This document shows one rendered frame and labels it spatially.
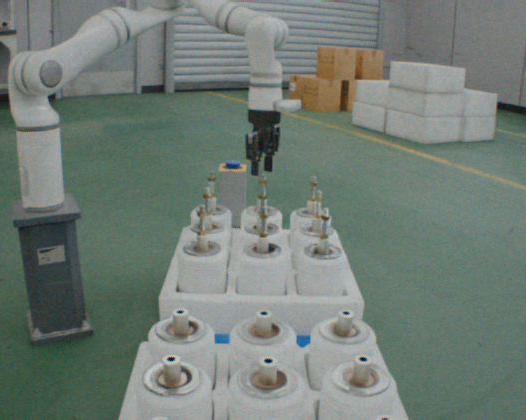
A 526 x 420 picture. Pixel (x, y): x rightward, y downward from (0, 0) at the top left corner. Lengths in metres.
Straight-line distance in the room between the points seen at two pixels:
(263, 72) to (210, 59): 5.33
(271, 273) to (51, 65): 0.59
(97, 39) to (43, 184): 0.33
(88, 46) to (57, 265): 0.47
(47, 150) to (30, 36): 4.98
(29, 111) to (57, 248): 0.29
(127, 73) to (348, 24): 3.10
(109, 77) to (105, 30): 5.01
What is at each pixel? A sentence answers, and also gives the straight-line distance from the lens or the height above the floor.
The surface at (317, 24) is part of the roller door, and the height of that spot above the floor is 0.87.
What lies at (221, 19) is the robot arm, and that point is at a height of 0.69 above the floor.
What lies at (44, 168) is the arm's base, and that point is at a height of 0.39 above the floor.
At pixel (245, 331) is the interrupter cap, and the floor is 0.25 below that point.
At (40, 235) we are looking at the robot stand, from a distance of 1.14.
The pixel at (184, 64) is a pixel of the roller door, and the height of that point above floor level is 0.33.
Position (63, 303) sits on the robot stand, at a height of 0.09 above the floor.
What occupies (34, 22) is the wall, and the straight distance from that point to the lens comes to 6.08.
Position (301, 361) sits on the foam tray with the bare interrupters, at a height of 0.18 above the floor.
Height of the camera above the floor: 0.65
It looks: 19 degrees down
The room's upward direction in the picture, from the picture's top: 2 degrees clockwise
